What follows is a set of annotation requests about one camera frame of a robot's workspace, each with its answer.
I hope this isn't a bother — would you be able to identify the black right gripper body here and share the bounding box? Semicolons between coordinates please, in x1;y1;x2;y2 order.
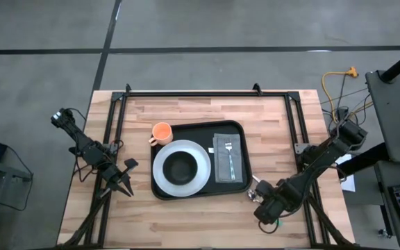
254;198;291;226

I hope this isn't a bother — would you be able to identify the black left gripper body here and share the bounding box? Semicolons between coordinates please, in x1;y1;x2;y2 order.
97;159;127;185

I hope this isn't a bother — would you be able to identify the green-handled spoon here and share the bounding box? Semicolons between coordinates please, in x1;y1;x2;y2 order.
247;190;285;228

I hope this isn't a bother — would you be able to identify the dark grey bowl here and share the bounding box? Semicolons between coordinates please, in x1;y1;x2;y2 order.
162;150;199;186

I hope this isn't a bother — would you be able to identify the grey cloth napkin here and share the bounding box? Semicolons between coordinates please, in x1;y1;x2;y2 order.
212;132;244;184

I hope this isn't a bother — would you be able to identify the metal fork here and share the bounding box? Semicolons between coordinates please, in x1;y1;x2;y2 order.
224;137;237;182

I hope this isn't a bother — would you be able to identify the round white plate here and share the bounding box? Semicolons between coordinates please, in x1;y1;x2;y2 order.
151;139;213;198

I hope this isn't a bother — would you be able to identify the black plastic serving tray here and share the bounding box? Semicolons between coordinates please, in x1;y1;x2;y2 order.
149;119;253;201

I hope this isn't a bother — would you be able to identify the white paper sheet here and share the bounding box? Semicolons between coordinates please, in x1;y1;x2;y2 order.
335;154;356;193

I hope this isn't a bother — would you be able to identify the black desk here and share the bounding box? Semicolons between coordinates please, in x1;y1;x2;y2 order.
365;69;400;165
373;161;400;250

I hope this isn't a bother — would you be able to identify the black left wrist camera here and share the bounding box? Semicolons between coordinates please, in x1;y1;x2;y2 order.
123;158;140;172

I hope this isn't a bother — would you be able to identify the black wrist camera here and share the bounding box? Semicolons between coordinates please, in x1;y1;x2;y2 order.
255;179;274;201
123;158;140;172

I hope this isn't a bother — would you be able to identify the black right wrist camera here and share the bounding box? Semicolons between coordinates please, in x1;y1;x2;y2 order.
255;179;274;201

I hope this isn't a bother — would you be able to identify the grey metal desk frame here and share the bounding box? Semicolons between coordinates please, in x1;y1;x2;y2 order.
0;154;34;250

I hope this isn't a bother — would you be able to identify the black aluminium table frame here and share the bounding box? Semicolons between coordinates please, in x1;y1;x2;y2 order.
56;83;356;249

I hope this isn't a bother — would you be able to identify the yellow extension cable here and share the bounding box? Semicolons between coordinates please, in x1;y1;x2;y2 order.
321;65;360;124

